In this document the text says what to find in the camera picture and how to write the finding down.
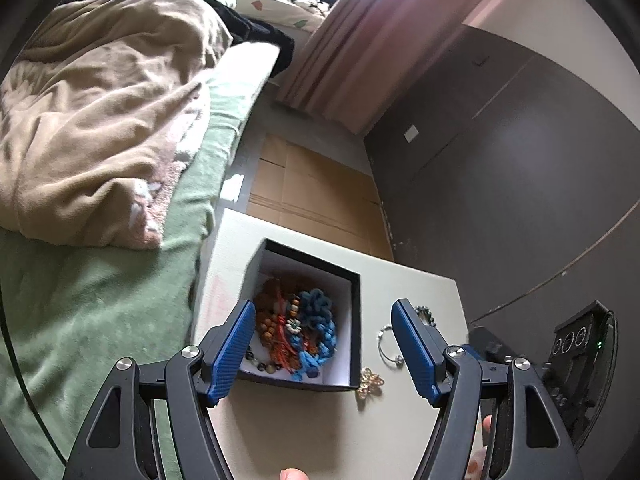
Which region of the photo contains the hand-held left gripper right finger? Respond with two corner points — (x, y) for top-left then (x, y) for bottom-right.
(391, 298), (586, 480)

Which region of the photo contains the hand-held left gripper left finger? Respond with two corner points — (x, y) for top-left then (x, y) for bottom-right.
(62, 298), (257, 480)

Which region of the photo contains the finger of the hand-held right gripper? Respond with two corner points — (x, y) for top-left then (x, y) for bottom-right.
(467, 326), (516, 367)

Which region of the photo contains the mixed stone bead bracelet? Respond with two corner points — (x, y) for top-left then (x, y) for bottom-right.
(244, 345), (292, 374)

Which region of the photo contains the gold butterfly brooch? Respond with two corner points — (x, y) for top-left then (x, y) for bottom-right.
(356, 367), (385, 401)

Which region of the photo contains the brown bead bracelet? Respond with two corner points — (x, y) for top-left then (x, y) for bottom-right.
(254, 280), (301, 356)

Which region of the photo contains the red cord bracelet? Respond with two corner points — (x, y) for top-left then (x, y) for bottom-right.
(272, 300), (311, 366)

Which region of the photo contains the blue knotted cord bracelet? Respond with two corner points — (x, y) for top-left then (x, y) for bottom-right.
(290, 287), (340, 380)

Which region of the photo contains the black square box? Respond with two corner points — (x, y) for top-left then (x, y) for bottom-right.
(235, 239), (362, 393)

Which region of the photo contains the person's right hand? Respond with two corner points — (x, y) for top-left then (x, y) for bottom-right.
(465, 412), (497, 480)

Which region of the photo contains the silver bangle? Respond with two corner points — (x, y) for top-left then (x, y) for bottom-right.
(378, 324), (405, 367)

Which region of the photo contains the dark grey wardrobe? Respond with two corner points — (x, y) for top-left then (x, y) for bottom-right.
(362, 25), (640, 361)

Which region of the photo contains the white paper scrap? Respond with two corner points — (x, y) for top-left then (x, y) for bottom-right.
(222, 175), (245, 202)

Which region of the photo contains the flat cardboard sheet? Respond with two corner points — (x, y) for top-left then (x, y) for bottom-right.
(247, 132), (396, 263)

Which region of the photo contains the beige blanket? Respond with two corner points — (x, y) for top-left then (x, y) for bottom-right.
(0, 0), (233, 251)

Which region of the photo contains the pink curtain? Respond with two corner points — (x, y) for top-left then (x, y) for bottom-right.
(274, 0), (543, 136)

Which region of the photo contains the black clothing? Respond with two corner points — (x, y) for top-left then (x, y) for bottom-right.
(87, 0), (296, 73)

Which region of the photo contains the printed white sheet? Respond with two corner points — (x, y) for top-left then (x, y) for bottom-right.
(200, 0), (331, 36)

